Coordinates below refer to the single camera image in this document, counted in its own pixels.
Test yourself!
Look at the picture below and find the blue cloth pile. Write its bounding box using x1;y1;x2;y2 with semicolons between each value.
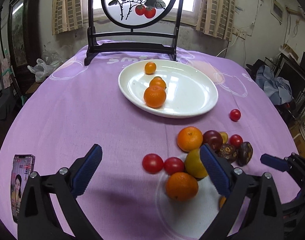
255;65;293;106

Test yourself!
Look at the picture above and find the black framed painted screen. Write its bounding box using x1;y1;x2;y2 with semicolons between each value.
84;0;183;66

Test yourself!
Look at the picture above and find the orange mandarin front plate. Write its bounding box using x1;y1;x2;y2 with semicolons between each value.
143;85;167;108

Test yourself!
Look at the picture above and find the red cherry tomato isolated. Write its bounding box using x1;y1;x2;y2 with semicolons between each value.
229;109;241;122

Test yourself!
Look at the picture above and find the beige curtain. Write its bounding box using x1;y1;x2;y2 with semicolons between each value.
52;0;83;35
196;0;235;41

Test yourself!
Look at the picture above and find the small orange kumquat far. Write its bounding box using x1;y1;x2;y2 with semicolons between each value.
144;62;157;75

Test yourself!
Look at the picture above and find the smartphone with lit screen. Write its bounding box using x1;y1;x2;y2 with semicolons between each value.
10;154;35;223

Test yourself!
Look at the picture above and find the orange mandarin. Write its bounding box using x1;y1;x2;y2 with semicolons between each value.
165;172;199;202

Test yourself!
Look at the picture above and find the dark red plum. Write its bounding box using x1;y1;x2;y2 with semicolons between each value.
203;130;223;151

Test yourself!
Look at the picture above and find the white oval plate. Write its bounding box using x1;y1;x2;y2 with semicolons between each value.
118;59;219;119

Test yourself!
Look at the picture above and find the red cherry tomato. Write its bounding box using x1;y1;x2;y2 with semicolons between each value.
142;153;164;174
164;157;185;176
229;134;244;148

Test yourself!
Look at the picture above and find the small yellow fruit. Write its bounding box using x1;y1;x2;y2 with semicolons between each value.
219;132;229;144

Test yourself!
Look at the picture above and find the brown dried date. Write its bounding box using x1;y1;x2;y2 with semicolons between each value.
237;141;253;166
217;144;238;163

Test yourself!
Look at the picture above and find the orange mandarin plate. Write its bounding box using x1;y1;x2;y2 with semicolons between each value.
143;85;167;108
149;76;167;90

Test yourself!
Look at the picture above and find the yellow orange fruit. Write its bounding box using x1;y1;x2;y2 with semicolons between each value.
184;148;208;179

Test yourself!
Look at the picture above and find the large orange mandarin table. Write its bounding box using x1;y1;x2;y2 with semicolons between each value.
177;126;203;152

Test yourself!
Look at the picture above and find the orange mandarin middle plate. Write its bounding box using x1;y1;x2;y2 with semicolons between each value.
149;76;167;90

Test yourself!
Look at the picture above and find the dark wooden cabinet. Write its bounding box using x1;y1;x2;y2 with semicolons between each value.
7;0;40;83

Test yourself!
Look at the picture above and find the right beige curtain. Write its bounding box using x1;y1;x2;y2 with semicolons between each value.
196;0;235;41

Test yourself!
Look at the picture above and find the left beige curtain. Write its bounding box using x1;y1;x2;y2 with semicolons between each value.
52;0;83;35

